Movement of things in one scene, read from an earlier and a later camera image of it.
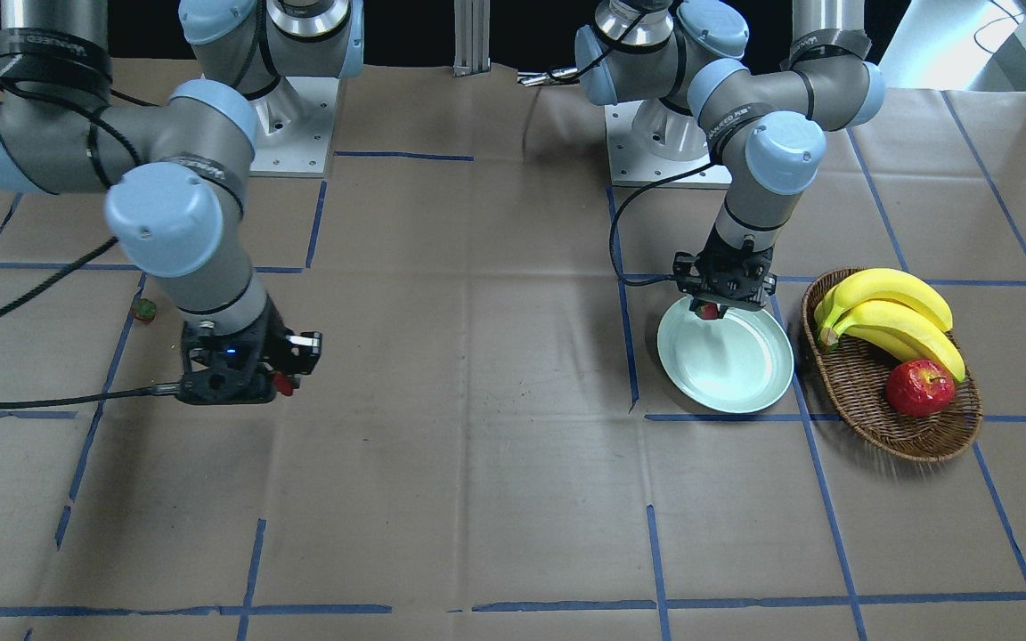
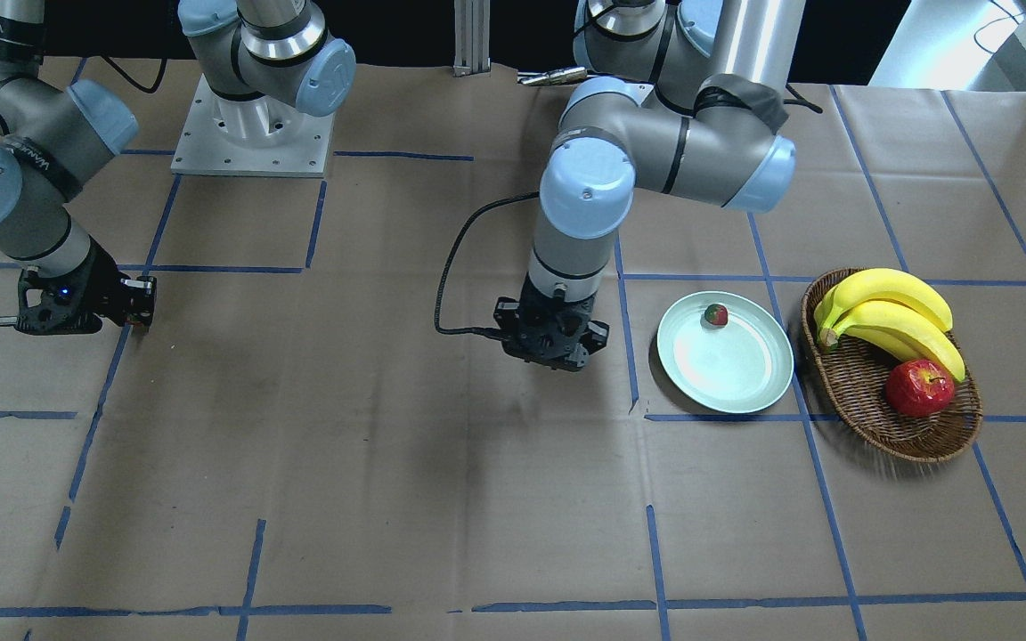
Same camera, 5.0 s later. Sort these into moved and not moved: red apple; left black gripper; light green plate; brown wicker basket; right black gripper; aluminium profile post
Moved: left black gripper; right black gripper
Not moved: light green plate; brown wicker basket; aluminium profile post; red apple
